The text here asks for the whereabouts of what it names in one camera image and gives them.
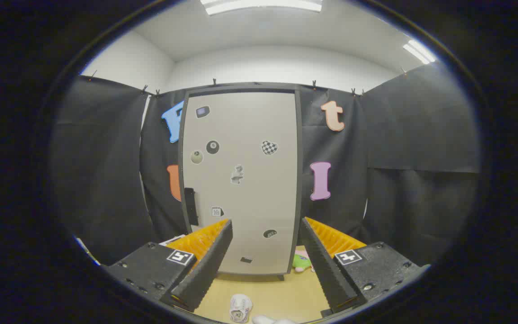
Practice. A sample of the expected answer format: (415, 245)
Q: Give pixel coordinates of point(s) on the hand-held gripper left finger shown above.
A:
(205, 270)

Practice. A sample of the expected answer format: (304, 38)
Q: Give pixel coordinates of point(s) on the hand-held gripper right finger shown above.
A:
(326, 270)

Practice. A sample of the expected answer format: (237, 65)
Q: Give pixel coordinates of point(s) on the white canvas shoe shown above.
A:
(240, 306)

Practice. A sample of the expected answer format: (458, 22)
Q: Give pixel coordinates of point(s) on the grey shoe cabinet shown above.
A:
(300, 157)

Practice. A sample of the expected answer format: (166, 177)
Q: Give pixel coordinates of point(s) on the green and pink plush toy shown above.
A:
(301, 261)

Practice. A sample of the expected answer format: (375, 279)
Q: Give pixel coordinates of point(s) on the black backdrop cloth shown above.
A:
(412, 135)

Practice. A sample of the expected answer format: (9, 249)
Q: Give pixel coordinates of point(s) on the long ceiling light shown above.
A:
(263, 5)
(418, 51)

